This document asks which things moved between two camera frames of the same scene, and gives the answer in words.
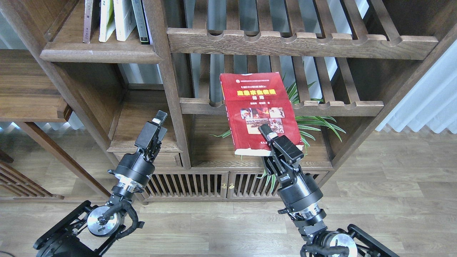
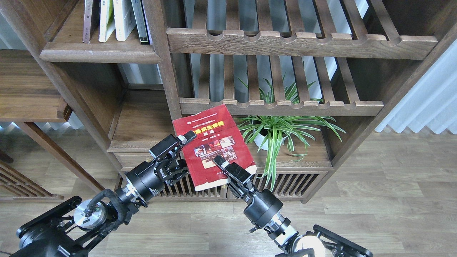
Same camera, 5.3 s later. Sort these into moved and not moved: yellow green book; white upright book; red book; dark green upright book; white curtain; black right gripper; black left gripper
Moved: black right gripper; red book; black left gripper
Not moved: white curtain; white upright book; yellow green book; dark green upright book
